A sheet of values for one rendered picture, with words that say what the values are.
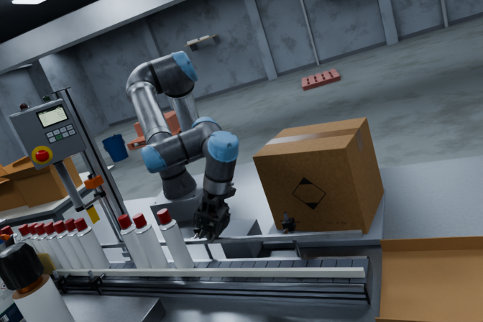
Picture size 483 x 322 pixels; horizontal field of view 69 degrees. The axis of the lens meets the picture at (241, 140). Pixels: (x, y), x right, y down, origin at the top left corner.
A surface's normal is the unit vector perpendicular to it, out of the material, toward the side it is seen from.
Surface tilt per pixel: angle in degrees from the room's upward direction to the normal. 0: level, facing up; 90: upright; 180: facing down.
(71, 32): 90
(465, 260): 0
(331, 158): 90
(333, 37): 90
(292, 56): 90
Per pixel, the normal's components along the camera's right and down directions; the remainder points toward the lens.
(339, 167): -0.51, 0.39
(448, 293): -0.31, -0.91
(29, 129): 0.51, 0.07
